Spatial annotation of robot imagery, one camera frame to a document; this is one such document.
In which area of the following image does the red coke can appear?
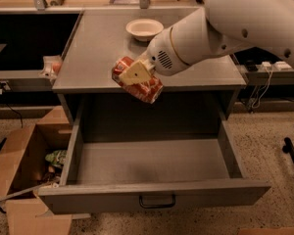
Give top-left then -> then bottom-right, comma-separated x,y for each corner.
112,56 -> 163,104

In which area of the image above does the black drawer handle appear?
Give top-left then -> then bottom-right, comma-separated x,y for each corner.
139,195 -> 176,210

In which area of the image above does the small clear plastic container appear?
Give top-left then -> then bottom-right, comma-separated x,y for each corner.
39,55 -> 63,79

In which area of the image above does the white paper bowl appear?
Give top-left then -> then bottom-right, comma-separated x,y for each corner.
125,19 -> 164,42

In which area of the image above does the green snack bag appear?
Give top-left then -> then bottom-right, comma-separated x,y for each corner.
45,150 -> 67,168

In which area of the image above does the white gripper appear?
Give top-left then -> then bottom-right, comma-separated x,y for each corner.
120,27 -> 190,85

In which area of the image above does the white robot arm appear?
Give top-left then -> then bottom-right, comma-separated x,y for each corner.
120,0 -> 294,85

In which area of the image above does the brown cardboard box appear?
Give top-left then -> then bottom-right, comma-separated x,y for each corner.
0,106 -> 72,235

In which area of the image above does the grey metal cabinet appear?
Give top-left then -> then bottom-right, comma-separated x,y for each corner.
53,8 -> 246,121

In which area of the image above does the open grey top drawer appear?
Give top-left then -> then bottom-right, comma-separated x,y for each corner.
37,93 -> 271,215

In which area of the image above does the white power strip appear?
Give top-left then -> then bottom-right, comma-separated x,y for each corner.
261,61 -> 292,71

